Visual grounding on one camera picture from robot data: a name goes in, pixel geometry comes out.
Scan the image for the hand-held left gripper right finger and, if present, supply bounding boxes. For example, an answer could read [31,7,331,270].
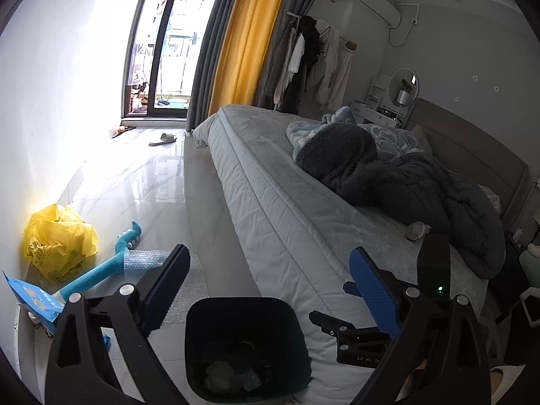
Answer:
[349,247,492,405]

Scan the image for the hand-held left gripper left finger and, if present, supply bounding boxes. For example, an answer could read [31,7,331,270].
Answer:
[44,244,191,405]

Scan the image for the black trash bin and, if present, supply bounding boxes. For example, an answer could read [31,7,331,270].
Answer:
[185,297,313,403]

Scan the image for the silver foil packet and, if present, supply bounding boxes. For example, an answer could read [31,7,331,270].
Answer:
[234,367,262,393]

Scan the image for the person's right hand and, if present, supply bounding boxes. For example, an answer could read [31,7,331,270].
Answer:
[490,368,508,405]

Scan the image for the clear bubble wrap sheet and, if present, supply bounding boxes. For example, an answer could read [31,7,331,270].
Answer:
[122,250,203,325]

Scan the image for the teal hooked foam stick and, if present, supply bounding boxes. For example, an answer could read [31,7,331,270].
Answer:
[57,220,144,300]

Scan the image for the dark nightstand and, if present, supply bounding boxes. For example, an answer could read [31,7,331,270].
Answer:
[485,219,540,347]

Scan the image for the dark grey fleece blanket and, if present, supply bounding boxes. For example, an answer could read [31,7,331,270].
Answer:
[295,123,506,280]

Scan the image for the pale green container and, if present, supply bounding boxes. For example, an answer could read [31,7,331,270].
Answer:
[520,245,540,273]

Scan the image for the bed with pale fleece sheet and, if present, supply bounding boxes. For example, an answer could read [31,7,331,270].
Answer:
[192,103,490,405]

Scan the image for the brown upholstered headboard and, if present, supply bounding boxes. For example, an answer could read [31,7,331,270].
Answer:
[403,98,530,237]

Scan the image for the yellow plastic bag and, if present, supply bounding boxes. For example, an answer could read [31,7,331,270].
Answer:
[23,203,100,282]

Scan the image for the patterned pale pillow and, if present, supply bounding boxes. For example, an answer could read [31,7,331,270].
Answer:
[363,122,433,163]

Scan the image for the blue printed packet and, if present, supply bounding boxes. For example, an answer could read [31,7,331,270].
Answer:
[2,271,64,332]

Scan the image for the light blue printed blanket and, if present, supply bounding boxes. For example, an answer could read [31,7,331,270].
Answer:
[286,106,359,161]

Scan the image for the white dressing table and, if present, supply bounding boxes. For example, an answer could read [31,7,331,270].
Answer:
[350,75,412,129]

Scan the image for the round white mirror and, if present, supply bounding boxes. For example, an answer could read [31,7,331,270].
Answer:
[389,67,421,107]

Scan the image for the pink hanging garment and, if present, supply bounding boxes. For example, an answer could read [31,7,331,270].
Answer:
[331,48,354,102]

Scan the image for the white hanging robe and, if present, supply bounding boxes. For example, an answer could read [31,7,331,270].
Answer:
[312,21,342,104]

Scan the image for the beige hanging coat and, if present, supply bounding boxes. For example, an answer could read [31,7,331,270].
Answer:
[264,29,296,106]

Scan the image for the white hanging shirt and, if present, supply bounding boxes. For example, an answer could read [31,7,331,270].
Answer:
[287,34,306,74]

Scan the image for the black hanging garment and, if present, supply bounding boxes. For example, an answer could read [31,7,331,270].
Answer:
[280,16,323,114]

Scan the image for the yellow curtain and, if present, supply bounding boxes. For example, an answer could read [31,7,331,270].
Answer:
[208,0,294,116]

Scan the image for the black window door frame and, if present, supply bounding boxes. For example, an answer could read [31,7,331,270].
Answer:
[120,0,224,119]

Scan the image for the white wall air conditioner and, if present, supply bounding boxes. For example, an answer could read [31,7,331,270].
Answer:
[330,0,402,27]

